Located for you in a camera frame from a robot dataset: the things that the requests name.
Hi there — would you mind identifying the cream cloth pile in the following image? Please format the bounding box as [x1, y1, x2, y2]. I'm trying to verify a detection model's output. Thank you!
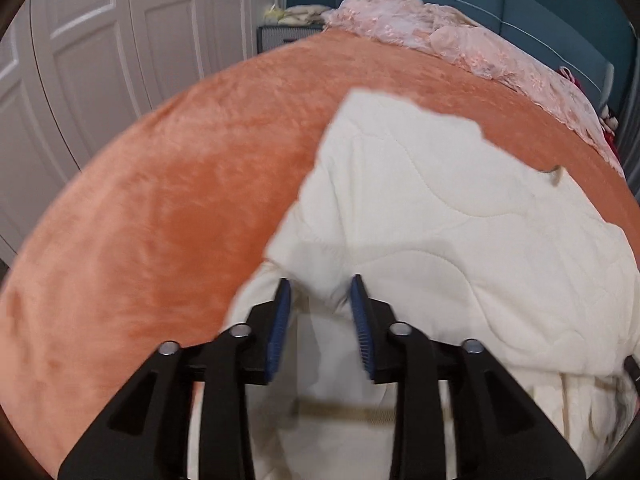
[265, 4, 338, 26]

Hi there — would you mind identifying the white panelled wardrobe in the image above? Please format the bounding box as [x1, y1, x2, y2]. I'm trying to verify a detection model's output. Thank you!
[0, 0, 288, 266]

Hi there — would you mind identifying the dark nightstand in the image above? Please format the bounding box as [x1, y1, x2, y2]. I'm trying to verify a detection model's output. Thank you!
[257, 22, 326, 54]

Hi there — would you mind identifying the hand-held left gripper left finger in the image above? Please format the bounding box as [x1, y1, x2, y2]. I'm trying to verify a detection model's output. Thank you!
[57, 277, 293, 480]

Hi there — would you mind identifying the orange fleece blanket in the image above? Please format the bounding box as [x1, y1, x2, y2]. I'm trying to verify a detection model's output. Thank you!
[0, 27, 626, 478]

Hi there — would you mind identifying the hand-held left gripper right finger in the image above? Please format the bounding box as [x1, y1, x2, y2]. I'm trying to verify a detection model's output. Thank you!
[349, 274, 587, 480]

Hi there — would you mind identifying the red plush toy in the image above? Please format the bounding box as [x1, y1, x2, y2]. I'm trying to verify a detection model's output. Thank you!
[557, 66, 621, 151]

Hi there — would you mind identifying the blue padded headboard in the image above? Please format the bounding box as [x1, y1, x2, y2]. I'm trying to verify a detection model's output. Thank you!
[332, 0, 640, 111]

